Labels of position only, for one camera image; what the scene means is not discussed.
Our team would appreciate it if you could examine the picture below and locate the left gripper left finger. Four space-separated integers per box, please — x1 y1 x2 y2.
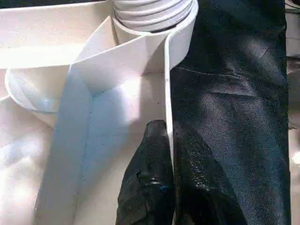
115 120 175 225

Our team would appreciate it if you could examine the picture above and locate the white plastic table top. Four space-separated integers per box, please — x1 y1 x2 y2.
0 0 200 225

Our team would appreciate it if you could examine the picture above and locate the black work mat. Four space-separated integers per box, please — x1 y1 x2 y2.
169 0 291 225

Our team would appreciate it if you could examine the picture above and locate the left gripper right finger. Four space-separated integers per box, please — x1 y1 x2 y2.
173 124 240 225

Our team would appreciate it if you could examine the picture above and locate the white plastic table leg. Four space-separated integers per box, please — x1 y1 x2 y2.
112 0 194 32

